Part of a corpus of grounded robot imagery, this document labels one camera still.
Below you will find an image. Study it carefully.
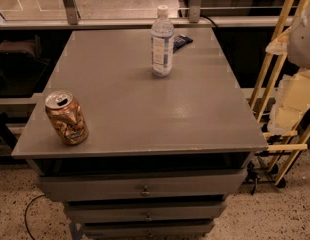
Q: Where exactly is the grey drawer cabinet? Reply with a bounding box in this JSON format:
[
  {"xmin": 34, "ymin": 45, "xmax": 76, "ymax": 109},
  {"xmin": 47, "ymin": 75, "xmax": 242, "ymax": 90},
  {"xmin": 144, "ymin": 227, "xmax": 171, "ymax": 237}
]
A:
[{"xmin": 11, "ymin": 27, "xmax": 269, "ymax": 240}]

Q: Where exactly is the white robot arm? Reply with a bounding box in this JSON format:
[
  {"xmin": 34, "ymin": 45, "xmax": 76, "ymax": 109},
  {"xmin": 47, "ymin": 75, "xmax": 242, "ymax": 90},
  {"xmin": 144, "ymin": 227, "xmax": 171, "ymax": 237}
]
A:
[{"xmin": 266, "ymin": 3, "xmax": 310, "ymax": 135}]

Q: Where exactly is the grey drawer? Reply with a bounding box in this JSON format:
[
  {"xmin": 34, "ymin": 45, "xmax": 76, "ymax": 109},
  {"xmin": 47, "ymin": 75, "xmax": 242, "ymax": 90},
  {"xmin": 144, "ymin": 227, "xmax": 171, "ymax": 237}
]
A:
[
  {"xmin": 38, "ymin": 169, "xmax": 247, "ymax": 202},
  {"xmin": 83, "ymin": 221, "xmax": 214, "ymax": 239},
  {"xmin": 65, "ymin": 201, "xmax": 226, "ymax": 223}
]

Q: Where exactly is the middle grey drawer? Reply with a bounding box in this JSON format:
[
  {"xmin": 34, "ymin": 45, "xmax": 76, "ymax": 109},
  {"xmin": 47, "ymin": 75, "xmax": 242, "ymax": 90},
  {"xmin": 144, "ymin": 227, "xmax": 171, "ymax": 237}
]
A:
[{"xmin": 65, "ymin": 201, "xmax": 226, "ymax": 223}]

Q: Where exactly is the clear plastic water bottle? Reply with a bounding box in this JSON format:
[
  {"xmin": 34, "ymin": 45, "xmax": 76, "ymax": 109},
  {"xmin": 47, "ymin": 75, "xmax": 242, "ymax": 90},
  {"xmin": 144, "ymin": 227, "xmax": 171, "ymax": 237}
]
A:
[{"xmin": 151, "ymin": 5, "xmax": 174, "ymax": 77}]

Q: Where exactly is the black cable behind table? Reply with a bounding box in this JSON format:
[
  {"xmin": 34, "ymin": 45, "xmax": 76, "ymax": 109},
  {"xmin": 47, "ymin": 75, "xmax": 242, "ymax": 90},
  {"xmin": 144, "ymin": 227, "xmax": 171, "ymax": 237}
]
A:
[{"xmin": 200, "ymin": 15, "xmax": 233, "ymax": 68}]

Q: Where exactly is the black floor cable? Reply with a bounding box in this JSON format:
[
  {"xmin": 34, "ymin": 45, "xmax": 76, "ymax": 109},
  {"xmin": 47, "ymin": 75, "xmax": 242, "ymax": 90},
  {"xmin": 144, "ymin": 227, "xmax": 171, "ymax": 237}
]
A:
[{"xmin": 23, "ymin": 193, "xmax": 47, "ymax": 240}]

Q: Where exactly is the top grey drawer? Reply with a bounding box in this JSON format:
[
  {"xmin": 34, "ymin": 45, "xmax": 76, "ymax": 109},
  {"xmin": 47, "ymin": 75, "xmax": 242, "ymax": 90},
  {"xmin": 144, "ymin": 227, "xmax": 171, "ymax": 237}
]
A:
[{"xmin": 38, "ymin": 169, "xmax": 247, "ymax": 202}]

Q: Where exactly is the orange soda can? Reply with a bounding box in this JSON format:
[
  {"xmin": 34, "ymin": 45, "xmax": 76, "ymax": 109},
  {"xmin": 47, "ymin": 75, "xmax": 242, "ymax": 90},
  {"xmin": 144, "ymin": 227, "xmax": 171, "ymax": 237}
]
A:
[{"xmin": 45, "ymin": 90, "xmax": 89, "ymax": 145}]

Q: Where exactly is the bottom grey drawer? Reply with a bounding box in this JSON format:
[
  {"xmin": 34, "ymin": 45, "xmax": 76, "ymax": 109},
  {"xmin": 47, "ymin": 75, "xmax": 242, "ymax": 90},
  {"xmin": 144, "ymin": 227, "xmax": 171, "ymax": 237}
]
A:
[{"xmin": 83, "ymin": 221, "xmax": 214, "ymax": 239}]

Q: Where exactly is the dark blue snack packet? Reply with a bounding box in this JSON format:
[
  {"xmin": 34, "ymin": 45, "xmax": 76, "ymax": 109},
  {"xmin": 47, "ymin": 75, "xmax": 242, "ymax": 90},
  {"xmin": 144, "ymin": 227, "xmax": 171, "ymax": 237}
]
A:
[{"xmin": 173, "ymin": 35, "xmax": 193, "ymax": 52}]

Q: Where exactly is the metal window frame rail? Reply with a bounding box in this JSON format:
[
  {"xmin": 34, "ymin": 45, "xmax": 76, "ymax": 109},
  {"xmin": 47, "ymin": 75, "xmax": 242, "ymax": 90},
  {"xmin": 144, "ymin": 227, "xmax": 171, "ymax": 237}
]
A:
[{"xmin": 0, "ymin": 0, "xmax": 284, "ymax": 30}]

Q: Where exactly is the yellow wooden rack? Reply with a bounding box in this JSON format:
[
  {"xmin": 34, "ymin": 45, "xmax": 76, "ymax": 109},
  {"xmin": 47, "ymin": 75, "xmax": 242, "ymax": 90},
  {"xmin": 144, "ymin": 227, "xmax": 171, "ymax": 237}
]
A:
[{"xmin": 249, "ymin": 0, "xmax": 310, "ymax": 188}]

